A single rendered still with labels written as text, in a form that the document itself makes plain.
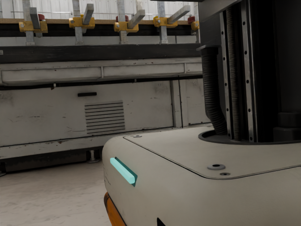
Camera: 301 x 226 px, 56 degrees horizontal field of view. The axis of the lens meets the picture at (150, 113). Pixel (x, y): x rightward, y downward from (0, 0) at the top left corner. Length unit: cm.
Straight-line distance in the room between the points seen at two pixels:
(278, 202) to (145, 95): 165
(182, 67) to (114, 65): 43
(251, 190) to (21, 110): 164
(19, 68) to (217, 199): 143
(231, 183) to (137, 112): 161
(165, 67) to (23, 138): 96
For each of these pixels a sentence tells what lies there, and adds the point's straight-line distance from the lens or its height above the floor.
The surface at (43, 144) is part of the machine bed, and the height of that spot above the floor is 16.
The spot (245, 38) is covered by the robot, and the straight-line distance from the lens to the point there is 63.
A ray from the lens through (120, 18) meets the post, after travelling 170.
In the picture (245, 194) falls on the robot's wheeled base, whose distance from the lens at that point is 33.
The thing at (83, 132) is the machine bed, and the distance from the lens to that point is 186.
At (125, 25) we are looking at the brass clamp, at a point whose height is 81.
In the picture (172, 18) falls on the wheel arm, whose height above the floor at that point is 83.
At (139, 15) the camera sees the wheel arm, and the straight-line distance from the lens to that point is 146.
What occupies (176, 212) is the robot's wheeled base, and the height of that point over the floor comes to 26.
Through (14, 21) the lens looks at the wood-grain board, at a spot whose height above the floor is 88.
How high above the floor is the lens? 38
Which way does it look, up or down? 3 degrees down
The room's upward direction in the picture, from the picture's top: 5 degrees counter-clockwise
